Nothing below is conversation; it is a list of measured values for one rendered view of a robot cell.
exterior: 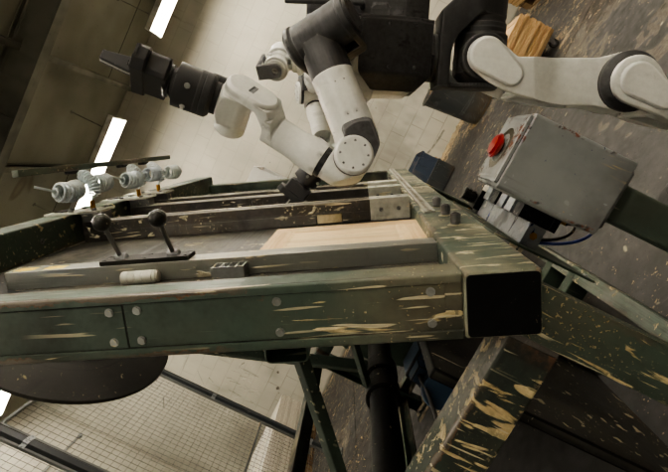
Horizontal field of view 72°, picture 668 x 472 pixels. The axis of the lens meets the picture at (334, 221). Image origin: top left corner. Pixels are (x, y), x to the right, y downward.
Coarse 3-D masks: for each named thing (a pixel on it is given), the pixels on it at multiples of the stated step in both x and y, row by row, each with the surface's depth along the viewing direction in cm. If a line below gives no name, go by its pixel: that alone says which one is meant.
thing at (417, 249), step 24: (408, 240) 100; (432, 240) 98; (72, 264) 105; (96, 264) 103; (144, 264) 101; (168, 264) 100; (192, 264) 100; (264, 264) 99; (288, 264) 99; (312, 264) 98; (336, 264) 98; (360, 264) 98; (24, 288) 103
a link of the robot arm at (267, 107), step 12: (228, 84) 89; (240, 84) 89; (252, 84) 91; (240, 96) 89; (252, 96) 89; (264, 96) 90; (276, 96) 93; (252, 108) 89; (264, 108) 89; (276, 108) 91; (264, 120) 90; (276, 120) 91; (264, 132) 91
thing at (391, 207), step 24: (96, 192) 156; (48, 216) 151; (144, 216) 156; (168, 216) 151; (192, 216) 151; (216, 216) 150; (240, 216) 150; (264, 216) 149; (288, 216) 149; (312, 216) 148; (360, 216) 147; (384, 216) 147; (408, 216) 146; (96, 240) 154
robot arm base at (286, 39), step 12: (336, 0) 91; (348, 0) 94; (348, 12) 91; (348, 24) 91; (360, 24) 95; (288, 36) 96; (360, 36) 94; (288, 48) 96; (348, 48) 98; (360, 48) 97; (300, 60) 97
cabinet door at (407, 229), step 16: (352, 224) 136; (368, 224) 134; (384, 224) 132; (400, 224) 130; (416, 224) 128; (272, 240) 122; (288, 240) 121; (304, 240) 120; (320, 240) 118; (336, 240) 117; (352, 240) 115; (368, 240) 114; (384, 240) 112
